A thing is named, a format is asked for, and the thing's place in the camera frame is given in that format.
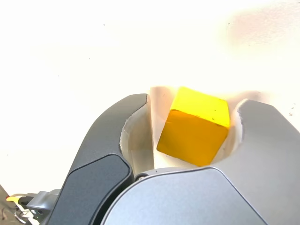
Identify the yellow cube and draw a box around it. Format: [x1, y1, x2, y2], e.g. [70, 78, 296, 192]
[156, 86, 229, 167]

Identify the yellow-tipped cable plug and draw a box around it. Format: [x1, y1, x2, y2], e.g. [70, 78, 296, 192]
[6, 193, 31, 205]

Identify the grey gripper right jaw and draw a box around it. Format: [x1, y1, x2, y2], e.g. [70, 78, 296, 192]
[103, 90, 300, 225]

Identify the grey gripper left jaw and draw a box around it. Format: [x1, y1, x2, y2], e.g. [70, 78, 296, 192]
[45, 86, 175, 225]

